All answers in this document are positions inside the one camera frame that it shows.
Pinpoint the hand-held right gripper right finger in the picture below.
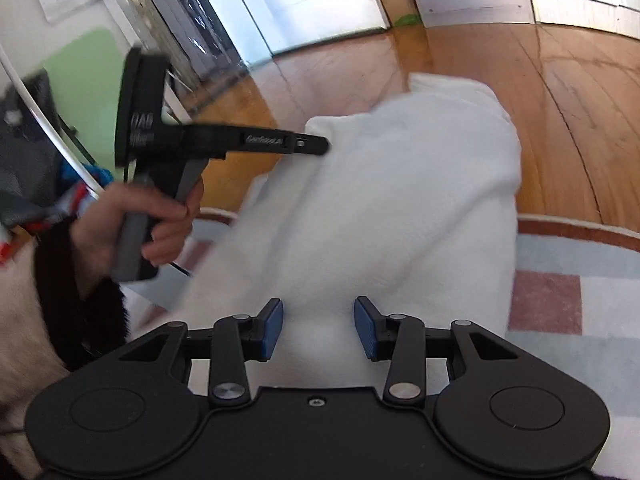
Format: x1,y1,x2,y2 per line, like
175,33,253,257
353,296,521,408

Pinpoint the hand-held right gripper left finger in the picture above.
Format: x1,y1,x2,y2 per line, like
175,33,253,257
117,297,285,408

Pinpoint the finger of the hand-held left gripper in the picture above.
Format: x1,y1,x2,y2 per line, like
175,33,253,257
234,128,332,157

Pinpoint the white fleece sweatshirt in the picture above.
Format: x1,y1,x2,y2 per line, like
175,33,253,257
177,72,523,391

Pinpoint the person's left hand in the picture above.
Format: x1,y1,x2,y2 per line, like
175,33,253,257
70,181,206,300

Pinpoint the light green board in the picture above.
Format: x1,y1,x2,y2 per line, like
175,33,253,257
42,27,131,126

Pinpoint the red and blue cloth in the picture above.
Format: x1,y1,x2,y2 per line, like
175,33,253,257
50,165,116,221

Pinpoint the dark grey bag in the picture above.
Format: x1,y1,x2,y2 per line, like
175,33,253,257
0,70,96,231

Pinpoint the white door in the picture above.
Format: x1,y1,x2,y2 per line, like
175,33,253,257
220,0,391,58

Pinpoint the striped checked rug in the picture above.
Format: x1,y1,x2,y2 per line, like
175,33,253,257
125,209,640,480

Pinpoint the white cable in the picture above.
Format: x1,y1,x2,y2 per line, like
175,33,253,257
0,42,108,196

